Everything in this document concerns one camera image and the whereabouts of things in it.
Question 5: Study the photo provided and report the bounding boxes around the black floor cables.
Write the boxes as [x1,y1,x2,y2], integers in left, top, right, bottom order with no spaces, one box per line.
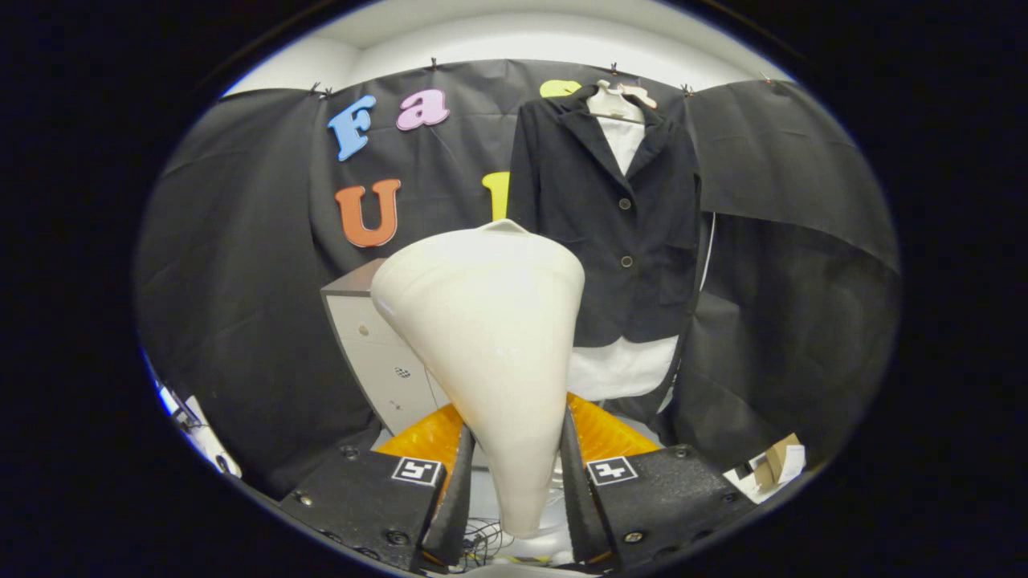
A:
[462,518,515,572]

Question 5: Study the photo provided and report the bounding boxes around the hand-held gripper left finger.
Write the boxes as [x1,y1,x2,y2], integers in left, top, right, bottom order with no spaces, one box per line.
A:
[278,399,476,572]

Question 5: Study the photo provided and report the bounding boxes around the white mannequin torso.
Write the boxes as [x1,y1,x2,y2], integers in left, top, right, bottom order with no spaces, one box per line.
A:
[566,79,682,401]

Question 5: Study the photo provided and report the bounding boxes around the small cardboard box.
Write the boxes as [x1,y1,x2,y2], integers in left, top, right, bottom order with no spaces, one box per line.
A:
[723,433,806,505]

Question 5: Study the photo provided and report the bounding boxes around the thin white cord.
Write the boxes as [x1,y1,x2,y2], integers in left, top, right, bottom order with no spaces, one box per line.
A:
[697,210,717,291]

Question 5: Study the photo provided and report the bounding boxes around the black button jacket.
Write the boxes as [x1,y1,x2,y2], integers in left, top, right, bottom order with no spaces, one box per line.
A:
[508,84,704,348]

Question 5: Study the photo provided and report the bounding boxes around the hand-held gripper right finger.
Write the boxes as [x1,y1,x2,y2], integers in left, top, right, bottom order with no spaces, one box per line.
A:
[560,393,760,572]

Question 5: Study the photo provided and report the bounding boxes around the black backdrop cloth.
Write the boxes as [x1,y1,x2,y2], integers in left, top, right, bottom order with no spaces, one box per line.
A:
[135,58,900,499]

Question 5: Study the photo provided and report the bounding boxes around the grey drawer cabinet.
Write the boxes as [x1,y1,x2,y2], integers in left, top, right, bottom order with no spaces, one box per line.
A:
[321,257,451,438]

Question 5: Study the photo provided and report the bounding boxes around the white garment steamer head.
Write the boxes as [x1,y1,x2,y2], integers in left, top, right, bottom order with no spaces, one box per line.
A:
[370,218,586,539]

